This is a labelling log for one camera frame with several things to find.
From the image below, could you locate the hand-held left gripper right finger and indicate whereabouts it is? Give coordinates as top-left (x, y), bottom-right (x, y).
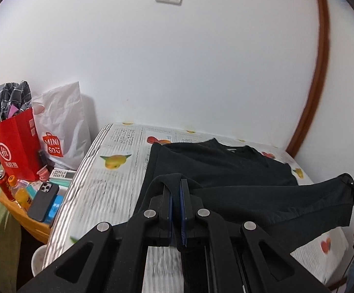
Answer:
top-left (180, 178), bottom-right (332, 293)

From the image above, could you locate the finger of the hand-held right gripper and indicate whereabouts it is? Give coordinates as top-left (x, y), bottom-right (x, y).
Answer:
top-left (341, 173), bottom-right (354, 191)

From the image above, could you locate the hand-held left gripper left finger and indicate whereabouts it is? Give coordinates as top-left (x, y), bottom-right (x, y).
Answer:
top-left (17, 184), bottom-right (174, 293)

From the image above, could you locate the black sweater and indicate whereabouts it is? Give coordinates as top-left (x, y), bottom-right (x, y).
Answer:
top-left (133, 138), bottom-right (354, 255)

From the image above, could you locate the fruit printed tablecloth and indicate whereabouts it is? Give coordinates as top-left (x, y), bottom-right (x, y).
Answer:
top-left (43, 123), bottom-right (350, 293)

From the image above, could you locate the teal box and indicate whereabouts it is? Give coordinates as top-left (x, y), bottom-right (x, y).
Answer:
top-left (49, 178), bottom-right (74, 188)

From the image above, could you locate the blue and white box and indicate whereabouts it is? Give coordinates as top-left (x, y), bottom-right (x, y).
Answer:
top-left (44, 195), bottom-right (64, 223)

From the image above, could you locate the white remote control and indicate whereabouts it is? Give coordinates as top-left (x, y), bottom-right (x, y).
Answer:
top-left (49, 168), bottom-right (77, 180)

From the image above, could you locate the phone in dark case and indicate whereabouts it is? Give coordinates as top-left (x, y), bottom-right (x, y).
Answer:
top-left (27, 181), bottom-right (60, 223)

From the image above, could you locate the pink plastic container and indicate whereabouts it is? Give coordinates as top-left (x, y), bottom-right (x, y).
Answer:
top-left (37, 164), bottom-right (54, 183)

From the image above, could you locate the white round bin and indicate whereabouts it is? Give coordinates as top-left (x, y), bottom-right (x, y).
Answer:
top-left (31, 244), bottom-right (47, 278)

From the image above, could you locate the white plastic shopping bag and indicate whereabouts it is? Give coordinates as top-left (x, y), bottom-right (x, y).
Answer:
top-left (32, 81), bottom-right (92, 171)

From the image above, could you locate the wooden nightstand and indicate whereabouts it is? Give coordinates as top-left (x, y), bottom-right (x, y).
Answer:
top-left (0, 186), bottom-right (55, 245)

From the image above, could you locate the orange drink bottle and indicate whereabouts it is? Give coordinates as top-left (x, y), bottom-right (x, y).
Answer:
top-left (7, 175), bottom-right (37, 212)

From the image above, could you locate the red soda can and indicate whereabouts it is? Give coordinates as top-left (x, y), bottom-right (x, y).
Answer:
top-left (0, 171), bottom-right (14, 200)

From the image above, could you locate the red paper bag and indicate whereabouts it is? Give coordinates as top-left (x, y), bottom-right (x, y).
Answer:
top-left (0, 107), bottom-right (42, 182)

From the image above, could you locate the pink cloth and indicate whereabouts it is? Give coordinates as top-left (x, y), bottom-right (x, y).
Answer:
top-left (7, 103), bottom-right (23, 119)

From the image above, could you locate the grey plaid cloth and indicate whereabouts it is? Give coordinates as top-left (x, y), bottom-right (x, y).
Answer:
top-left (0, 80), bottom-right (33, 125)

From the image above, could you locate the brown wooden door frame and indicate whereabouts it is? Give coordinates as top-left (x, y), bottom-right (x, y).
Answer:
top-left (285, 0), bottom-right (332, 159)

